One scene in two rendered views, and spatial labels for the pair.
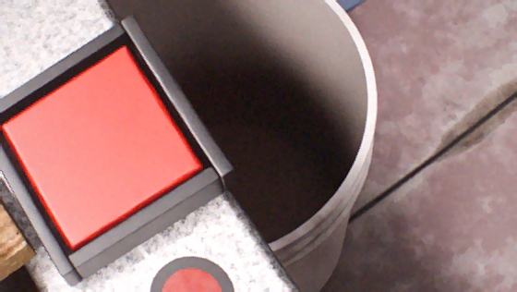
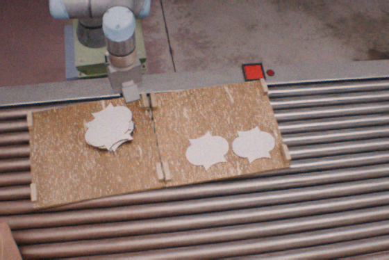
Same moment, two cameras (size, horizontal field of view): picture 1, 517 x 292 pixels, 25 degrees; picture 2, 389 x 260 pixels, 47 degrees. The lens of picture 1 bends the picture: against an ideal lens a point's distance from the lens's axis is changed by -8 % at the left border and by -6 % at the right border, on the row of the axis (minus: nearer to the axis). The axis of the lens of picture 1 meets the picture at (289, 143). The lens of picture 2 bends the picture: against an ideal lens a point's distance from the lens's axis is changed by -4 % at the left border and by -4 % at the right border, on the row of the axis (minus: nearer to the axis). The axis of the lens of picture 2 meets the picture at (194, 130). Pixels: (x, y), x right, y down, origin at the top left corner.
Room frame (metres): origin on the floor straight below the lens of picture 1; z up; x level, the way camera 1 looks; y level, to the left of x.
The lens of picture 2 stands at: (0.07, 1.15, 2.26)
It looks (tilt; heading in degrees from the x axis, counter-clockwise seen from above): 59 degrees down; 285
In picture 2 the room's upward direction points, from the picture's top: 6 degrees clockwise
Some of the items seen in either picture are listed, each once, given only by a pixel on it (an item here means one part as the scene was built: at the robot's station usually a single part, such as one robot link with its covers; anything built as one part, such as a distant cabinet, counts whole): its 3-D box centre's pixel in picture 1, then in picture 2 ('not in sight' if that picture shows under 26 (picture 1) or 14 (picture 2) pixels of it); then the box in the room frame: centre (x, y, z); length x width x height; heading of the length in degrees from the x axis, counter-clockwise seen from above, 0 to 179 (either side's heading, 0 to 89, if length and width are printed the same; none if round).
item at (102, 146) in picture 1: (99, 150); (253, 72); (0.16, 0.07, 0.92); 0.06 x 0.06 x 0.01; 28
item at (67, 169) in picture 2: not in sight; (92, 148); (0.56, 0.57, 0.93); 0.41 x 0.35 x 0.02; 33
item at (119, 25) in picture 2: not in sight; (119, 30); (0.48, 0.46, 1.40); 0.09 x 0.08 x 0.11; 114
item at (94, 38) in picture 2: not in sight; (95, 23); (0.76, 0.14, 1.00); 0.15 x 0.15 x 0.10
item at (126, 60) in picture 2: not in sight; (120, 51); (0.48, 0.46, 1.32); 0.08 x 0.08 x 0.05
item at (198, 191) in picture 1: (99, 149); (253, 72); (0.16, 0.07, 0.92); 0.08 x 0.08 x 0.02; 28
